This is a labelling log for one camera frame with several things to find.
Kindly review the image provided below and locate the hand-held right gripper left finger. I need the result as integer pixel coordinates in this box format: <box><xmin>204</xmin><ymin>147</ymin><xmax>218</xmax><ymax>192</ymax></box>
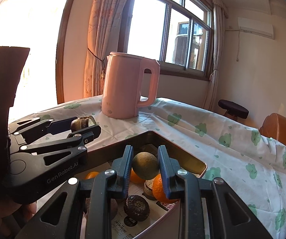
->
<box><xmin>16</xmin><ymin>145</ymin><xmax>135</xmax><ymax>239</ymax></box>

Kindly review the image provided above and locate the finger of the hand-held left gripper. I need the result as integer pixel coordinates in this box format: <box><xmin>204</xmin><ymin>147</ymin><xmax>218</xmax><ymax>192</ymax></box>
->
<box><xmin>9</xmin><ymin>117</ymin><xmax>78</xmax><ymax>142</ymax></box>
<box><xmin>19</xmin><ymin>124</ymin><xmax>102</xmax><ymax>167</ymax></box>

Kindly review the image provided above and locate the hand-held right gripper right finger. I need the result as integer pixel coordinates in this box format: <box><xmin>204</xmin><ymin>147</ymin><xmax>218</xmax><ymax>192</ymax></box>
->
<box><xmin>157</xmin><ymin>145</ymin><xmax>273</xmax><ymax>239</ymax></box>

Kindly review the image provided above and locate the orange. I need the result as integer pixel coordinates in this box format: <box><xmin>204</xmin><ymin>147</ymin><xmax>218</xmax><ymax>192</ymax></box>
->
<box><xmin>84</xmin><ymin>171</ymin><xmax>100</xmax><ymax>180</ymax></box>
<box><xmin>152</xmin><ymin>173</ymin><xmax>181</xmax><ymax>204</ymax></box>
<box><xmin>130</xmin><ymin>168</ymin><xmax>146</xmax><ymax>185</ymax></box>

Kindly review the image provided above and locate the pink metal tin box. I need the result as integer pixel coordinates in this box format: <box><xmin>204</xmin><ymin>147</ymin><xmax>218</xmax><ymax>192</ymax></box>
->
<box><xmin>87</xmin><ymin>130</ymin><xmax>207</xmax><ymax>239</ymax></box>

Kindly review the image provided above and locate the small round brown fruit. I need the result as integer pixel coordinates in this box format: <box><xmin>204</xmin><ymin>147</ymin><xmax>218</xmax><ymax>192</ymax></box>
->
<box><xmin>132</xmin><ymin>152</ymin><xmax>160</xmax><ymax>180</ymax></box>

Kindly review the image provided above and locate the dark chocolate-shell pastry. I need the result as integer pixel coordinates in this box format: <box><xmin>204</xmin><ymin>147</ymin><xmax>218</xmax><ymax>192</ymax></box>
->
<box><xmin>123</xmin><ymin>195</ymin><xmax>150</xmax><ymax>222</ymax></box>

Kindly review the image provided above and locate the dark purple fruit piece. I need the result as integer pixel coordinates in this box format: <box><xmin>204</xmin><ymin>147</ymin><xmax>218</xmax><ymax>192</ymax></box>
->
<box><xmin>110</xmin><ymin>199</ymin><xmax>120</xmax><ymax>221</ymax></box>

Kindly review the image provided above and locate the person's left hand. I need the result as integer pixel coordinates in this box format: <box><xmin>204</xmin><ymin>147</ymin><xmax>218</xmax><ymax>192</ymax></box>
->
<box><xmin>0</xmin><ymin>200</ymin><xmax>38</xmax><ymax>239</ymax></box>

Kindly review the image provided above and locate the white cloth with green clouds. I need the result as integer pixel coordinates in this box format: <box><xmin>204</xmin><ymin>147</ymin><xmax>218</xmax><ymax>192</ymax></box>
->
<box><xmin>8</xmin><ymin>96</ymin><xmax>286</xmax><ymax>239</ymax></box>

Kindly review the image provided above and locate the pink electric kettle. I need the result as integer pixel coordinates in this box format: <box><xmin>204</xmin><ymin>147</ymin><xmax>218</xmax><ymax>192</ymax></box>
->
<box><xmin>101</xmin><ymin>52</ymin><xmax>161</xmax><ymax>119</ymax></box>

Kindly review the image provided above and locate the curtain tieback tassel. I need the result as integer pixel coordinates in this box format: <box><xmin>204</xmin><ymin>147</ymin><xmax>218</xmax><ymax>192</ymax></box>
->
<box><xmin>87</xmin><ymin>47</ymin><xmax>106</xmax><ymax>80</ymax></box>

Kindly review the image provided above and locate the dark round stool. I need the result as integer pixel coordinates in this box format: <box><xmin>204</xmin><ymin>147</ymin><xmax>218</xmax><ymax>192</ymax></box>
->
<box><xmin>218</xmin><ymin>100</ymin><xmax>249</xmax><ymax>122</ymax></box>

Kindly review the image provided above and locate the pink patterned curtain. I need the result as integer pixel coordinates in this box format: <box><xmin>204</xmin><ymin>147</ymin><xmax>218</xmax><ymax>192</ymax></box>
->
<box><xmin>83</xmin><ymin>0</ymin><xmax>136</xmax><ymax>99</ymax></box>

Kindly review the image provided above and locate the brown leather armchair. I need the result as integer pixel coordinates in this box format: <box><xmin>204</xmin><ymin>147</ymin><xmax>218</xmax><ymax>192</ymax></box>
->
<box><xmin>259</xmin><ymin>113</ymin><xmax>286</xmax><ymax>150</ymax></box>

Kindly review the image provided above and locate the sliding glass window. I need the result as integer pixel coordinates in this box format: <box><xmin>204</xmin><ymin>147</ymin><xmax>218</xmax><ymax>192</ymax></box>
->
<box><xmin>119</xmin><ymin>0</ymin><xmax>214</xmax><ymax>81</ymax></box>

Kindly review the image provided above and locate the pale narrow curtain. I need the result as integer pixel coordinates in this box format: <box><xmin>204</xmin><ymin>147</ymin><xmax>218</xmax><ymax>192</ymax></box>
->
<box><xmin>203</xmin><ymin>4</ymin><xmax>227</xmax><ymax>110</ymax></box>

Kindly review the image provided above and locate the white air conditioner pipe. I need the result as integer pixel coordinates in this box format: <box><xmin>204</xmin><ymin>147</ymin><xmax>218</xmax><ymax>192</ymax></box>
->
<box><xmin>236</xmin><ymin>30</ymin><xmax>241</xmax><ymax>62</ymax></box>

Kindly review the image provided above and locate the white air conditioner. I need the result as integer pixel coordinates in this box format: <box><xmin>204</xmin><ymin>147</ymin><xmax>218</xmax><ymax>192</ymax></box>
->
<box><xmin>238</xmin><ymin>17</ymin><xmax>274</xmax><ymax>40</ymax></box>

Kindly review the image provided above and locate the brown wooden door frame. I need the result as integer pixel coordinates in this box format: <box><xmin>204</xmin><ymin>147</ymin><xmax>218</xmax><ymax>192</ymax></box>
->
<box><xmin>57</xmin><ymin>0</ymin><xmax>83</xmax><ymax>104</ymax></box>

